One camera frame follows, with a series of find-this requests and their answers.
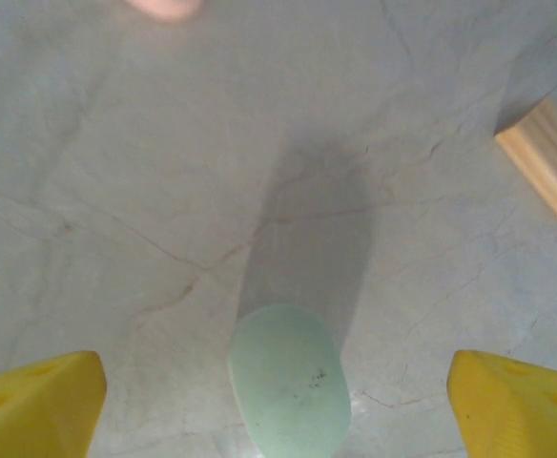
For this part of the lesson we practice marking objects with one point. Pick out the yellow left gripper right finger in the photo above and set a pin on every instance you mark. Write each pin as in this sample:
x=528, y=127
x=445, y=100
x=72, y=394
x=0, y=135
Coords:
x=521, y=415

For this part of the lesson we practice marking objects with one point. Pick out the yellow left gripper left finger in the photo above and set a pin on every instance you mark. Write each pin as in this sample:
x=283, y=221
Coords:
x=30, y=415

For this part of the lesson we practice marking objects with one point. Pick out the green earbud charging case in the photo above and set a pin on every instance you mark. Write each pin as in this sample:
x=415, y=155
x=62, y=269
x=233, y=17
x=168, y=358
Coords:
x=288, y=381

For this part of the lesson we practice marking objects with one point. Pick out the pink earbud charging case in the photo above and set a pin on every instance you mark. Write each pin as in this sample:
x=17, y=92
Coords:
x=164, y=7

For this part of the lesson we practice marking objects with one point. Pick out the ridged wooden block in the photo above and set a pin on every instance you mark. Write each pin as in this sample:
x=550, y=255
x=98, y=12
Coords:
x=550, y=162

